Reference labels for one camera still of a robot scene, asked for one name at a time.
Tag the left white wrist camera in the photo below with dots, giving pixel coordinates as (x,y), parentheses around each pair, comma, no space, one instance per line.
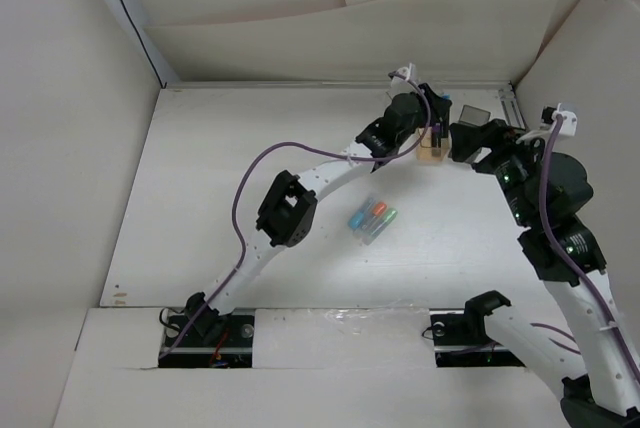
(406,73)

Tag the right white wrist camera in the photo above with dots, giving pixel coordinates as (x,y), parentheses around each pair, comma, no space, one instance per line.
(563,114)

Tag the grey smoked plastic container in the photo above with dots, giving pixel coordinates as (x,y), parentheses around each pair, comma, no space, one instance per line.
(473,116)

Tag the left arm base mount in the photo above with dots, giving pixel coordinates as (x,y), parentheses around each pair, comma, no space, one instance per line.
(231,347)

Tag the green pastel highlighter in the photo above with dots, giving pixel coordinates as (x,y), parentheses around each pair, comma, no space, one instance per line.
(379,225)

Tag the amber plastic container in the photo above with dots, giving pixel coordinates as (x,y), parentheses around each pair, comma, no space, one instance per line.
(422,151)

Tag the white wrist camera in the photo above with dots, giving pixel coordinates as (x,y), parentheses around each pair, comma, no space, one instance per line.
(406,73)
(563,114)

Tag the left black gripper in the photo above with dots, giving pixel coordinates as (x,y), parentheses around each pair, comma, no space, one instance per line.
(439,106)

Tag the orange pastel highlighter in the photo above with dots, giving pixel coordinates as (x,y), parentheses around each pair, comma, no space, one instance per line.
(371,219)

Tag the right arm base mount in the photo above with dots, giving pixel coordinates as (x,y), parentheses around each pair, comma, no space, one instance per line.
(457,344)

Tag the black blue-capped highlighter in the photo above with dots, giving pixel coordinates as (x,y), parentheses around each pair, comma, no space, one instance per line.
(435,153)

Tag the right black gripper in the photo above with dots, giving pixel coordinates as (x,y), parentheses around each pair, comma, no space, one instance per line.
(466,139)

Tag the light blue pastel highlighter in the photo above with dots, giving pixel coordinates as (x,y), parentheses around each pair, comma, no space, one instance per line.
(361,212)

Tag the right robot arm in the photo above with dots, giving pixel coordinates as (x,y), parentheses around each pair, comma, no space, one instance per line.
(544,189)

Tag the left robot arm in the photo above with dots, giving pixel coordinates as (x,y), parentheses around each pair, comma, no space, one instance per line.
(286,214)

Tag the black purple-capped highlighter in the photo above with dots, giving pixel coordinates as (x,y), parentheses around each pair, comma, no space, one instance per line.
(436,136)

